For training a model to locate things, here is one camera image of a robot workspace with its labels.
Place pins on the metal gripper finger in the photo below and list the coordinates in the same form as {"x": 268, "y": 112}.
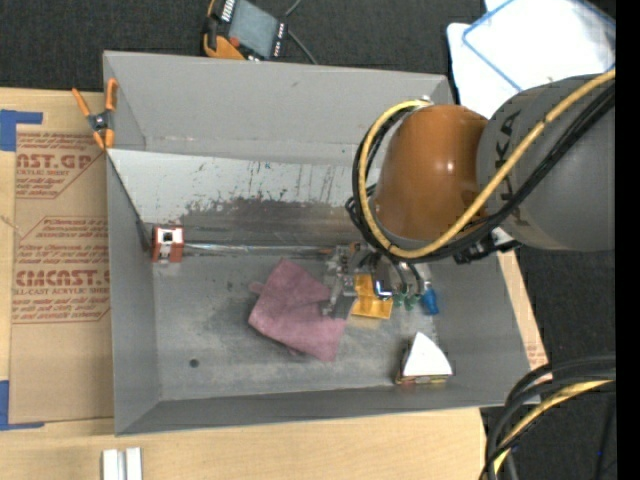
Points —
{"x": 331, "y": 288}
{"x": 347, "y": 298}

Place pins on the yellow-orange flat packet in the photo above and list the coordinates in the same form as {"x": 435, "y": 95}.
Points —
{"x": 372, "y": 309}

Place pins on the pink cloth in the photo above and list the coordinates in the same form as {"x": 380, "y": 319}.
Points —
{"x": 292, "y": 313}

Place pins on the small blue cylinder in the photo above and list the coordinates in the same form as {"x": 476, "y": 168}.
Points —
{"x": 430, "y": 304}

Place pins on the white wedge-shaped box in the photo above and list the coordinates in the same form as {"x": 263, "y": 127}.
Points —
{"x": 425, "y": 358}

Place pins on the grey metal bin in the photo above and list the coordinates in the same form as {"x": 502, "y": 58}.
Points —
{"x": 210, "y": 338}

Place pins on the orange and white small box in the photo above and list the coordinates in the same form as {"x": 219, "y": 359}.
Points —
{"x": 167, "y": 244}

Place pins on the brown cardboard board red print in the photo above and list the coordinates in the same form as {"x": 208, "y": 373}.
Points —
{"x": 60, "y": 368}

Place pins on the black cylinder on white bracket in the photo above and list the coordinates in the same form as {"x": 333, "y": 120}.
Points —
{"x": 482, "y": 250}

